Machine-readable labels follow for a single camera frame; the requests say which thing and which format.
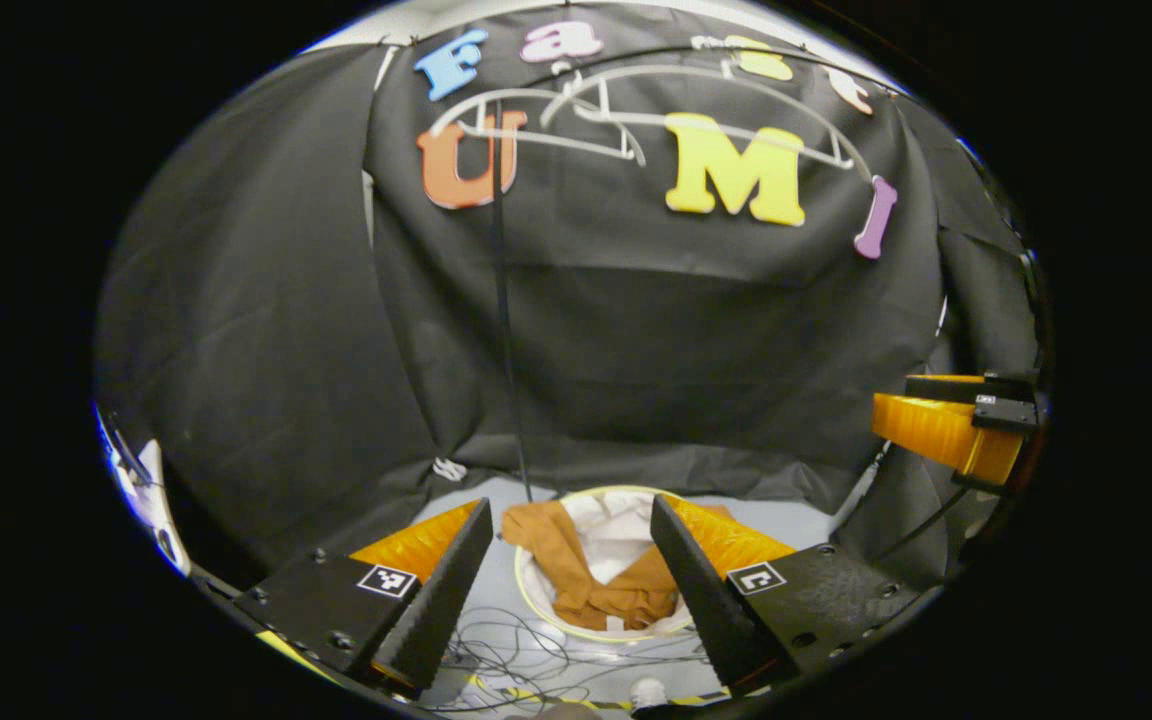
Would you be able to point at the white shoe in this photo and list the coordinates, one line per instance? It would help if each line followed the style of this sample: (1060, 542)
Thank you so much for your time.
(648, 695)

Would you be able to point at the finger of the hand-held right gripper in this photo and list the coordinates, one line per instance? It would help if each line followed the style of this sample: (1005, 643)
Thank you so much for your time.
(956, 387)
(936, 430)

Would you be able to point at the brown shirt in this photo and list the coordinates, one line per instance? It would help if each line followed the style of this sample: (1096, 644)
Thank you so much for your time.
(566, 560)

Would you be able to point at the yellow floor tape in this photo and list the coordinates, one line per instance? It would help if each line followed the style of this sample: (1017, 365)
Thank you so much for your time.
(274, 645)

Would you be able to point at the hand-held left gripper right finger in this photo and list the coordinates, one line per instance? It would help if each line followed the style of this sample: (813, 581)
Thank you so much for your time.
(701, 590)

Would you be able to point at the black backdrop cloth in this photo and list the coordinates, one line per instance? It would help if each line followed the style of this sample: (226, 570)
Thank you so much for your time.
(236, 300)

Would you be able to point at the white plastic clothes hanger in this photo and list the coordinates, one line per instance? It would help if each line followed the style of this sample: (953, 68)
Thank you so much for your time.
(736, 125)
(536, 140)

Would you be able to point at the black metal clothes rack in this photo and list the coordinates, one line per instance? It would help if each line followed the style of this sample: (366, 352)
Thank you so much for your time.
(506, 300)

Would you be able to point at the round white laundry hamper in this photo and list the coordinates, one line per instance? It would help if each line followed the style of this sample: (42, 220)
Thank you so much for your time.
(616, 530)

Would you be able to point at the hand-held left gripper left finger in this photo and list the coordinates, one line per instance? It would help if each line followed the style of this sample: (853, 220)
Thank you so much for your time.
(446, 590)

